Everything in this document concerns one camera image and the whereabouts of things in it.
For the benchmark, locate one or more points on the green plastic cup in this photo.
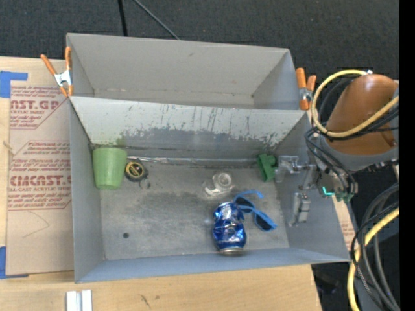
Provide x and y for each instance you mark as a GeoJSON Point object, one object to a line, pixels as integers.
{"type": "Point", "coordinates": [108, 168]}

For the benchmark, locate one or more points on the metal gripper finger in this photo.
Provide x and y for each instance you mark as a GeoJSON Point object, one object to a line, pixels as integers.
{"type": "Point", "coordinates": [301, 209]}
{"type": "Point", "coordinates": [288, 167]}

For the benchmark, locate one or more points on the black and yellow tape measure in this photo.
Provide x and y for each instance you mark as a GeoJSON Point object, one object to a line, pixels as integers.
{"type": "Point", "coordinates": [134, 171]}

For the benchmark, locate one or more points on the green plastic block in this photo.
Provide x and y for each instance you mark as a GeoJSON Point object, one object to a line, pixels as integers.
{"type": "Point", "coordinates": [266, 167]}

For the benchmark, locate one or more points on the blue sunglasses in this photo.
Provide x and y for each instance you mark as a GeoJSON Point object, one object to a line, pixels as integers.
{"type": "Point", "coordinates": [261, 220]}

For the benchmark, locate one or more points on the brown cardboard board, red print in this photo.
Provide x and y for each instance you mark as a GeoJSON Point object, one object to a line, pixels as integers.
{"type": "Point", "coordinates": [42, 225]}

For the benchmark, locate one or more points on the grey metal bin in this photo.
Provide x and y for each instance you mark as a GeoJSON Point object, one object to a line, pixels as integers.
{"type": "Point", "coordinates": [181, 219]}

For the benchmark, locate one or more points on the crushed blue drink can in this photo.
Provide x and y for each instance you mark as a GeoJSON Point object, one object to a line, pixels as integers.
{"type": "Point", "coordinates": [228, 228]}

